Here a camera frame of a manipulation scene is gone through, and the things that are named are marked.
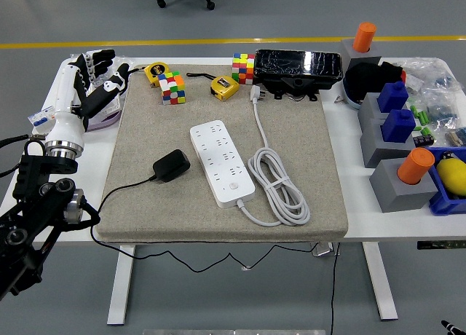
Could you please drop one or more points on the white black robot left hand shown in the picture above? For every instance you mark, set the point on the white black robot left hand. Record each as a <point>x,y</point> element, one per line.
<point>67,105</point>

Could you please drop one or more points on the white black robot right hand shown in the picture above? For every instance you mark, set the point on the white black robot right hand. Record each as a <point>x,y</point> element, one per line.
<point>450,328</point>

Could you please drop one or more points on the black capacitor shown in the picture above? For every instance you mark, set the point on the black capacitor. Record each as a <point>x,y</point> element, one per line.
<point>424,138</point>

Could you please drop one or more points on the clear bag of brown parts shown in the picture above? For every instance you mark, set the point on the clear bag of brown parts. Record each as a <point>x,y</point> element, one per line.
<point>458,136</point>

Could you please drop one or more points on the blue block with knob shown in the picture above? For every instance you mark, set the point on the blue block with knob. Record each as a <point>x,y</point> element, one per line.
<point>398,125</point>
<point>392,96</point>

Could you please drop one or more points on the black table control panel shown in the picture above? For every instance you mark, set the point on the black table control panel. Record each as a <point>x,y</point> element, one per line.
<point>440,245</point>

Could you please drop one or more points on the yellow tape measure black dial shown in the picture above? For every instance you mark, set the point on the yellow tape measure black dial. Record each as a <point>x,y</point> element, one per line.
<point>156,72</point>

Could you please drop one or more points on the orange cylinder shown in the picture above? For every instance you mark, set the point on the orange cylinder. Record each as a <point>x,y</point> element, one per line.
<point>364,38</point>
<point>415,165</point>

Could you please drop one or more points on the white table leg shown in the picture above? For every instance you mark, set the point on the white table leg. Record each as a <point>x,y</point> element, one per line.
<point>382,287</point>
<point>120,295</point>

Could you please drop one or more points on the white wall socket panel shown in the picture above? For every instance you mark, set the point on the white wall socket panel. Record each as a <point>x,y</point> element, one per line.
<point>115,103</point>

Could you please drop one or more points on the black cloth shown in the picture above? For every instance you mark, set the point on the black cloth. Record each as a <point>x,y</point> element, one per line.
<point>364,80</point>

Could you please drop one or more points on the colourful puzzle cube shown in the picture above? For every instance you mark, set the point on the colourful puzzle cube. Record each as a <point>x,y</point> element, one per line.
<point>172,89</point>
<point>242,69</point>

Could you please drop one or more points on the black plug adapter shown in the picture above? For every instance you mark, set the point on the black plug adapter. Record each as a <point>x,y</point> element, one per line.
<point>171,165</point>

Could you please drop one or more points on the grey-brown mat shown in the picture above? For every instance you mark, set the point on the grey-brown mat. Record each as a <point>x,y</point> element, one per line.
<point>164,211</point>

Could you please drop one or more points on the metal bracket under table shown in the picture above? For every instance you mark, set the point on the metal bracket under table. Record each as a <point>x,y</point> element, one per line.
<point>324,249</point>

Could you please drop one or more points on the yellow tape measure grey clip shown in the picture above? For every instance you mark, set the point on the yellow tape measure grey clip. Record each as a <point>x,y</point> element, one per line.
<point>224,87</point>

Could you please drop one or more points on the small green cylinder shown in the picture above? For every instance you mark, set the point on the small green cylinder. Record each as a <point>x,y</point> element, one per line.
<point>424,117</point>
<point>414,110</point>
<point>417,131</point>

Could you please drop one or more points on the grey block with hole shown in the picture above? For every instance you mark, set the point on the grey block with hole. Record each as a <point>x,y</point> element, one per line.
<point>347,52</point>
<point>397,200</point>
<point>367,107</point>
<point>375,149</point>

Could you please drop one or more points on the black device cracked glossy top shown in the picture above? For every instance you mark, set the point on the black device cracked glossy top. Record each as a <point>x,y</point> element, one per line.
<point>296,63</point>

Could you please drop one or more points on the yellow toy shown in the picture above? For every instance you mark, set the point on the yellow toy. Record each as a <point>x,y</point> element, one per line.
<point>453,175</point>

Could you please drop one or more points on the clear bag of blue parts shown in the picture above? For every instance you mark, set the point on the clear bag of blue parts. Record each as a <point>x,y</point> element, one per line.
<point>433,73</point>
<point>442,111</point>

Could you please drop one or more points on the white blue round case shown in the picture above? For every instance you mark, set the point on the white blue round case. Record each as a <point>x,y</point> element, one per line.
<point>351,102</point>

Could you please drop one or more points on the white power strip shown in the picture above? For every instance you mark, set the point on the white power strip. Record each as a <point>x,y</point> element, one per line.
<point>218,160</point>

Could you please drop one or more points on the blue plastic bin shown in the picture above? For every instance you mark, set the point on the blue plastic bin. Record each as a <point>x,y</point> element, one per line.
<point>442,204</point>

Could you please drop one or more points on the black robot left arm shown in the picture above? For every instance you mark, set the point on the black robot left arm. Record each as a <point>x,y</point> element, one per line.
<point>32,218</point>

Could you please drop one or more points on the white blue circuit breaker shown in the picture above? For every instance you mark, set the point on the white blue circuit breaker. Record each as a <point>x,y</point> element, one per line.
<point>40,118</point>

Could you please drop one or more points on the small metal clip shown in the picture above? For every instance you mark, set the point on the small metal clip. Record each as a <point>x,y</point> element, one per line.
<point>339,99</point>

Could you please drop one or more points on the purple tape roll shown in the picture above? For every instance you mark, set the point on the purple tape roll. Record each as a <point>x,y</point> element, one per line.
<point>105,124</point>

